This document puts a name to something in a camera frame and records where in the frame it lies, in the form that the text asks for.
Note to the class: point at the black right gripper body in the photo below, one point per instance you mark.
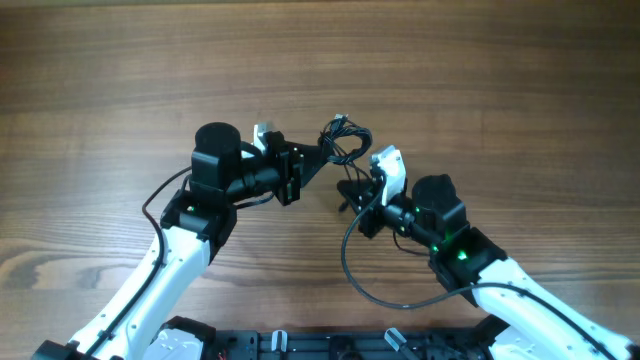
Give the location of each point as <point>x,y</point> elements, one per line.
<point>376,213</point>

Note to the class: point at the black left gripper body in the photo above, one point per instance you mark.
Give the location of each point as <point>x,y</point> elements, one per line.
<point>285,168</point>

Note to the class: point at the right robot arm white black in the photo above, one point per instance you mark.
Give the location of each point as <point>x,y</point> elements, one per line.
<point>525,320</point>

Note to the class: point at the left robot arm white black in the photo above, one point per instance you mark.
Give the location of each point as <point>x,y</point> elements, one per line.
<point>225,175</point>

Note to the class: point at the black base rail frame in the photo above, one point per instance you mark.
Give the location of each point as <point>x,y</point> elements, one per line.
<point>280,344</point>

